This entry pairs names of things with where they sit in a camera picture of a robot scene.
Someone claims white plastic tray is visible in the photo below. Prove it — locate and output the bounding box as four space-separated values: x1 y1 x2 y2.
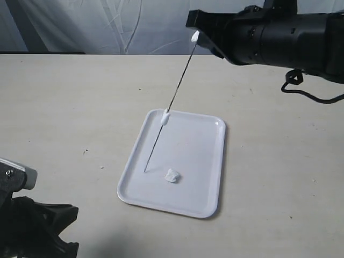
117 109 226 219

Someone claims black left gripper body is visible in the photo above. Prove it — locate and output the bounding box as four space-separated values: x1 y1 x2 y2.
1 190 48 257

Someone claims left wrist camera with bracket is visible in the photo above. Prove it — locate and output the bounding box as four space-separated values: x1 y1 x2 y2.
1 158 38 206

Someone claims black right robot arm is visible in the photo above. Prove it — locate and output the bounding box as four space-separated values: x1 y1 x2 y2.
185 1 343 83

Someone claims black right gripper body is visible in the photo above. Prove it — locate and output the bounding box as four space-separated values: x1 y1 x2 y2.
225 1 329 67

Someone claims thin metal skewer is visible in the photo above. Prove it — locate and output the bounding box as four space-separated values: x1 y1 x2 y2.
144 37 196 173

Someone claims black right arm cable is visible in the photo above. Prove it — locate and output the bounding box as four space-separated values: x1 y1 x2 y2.
281 68 344 105

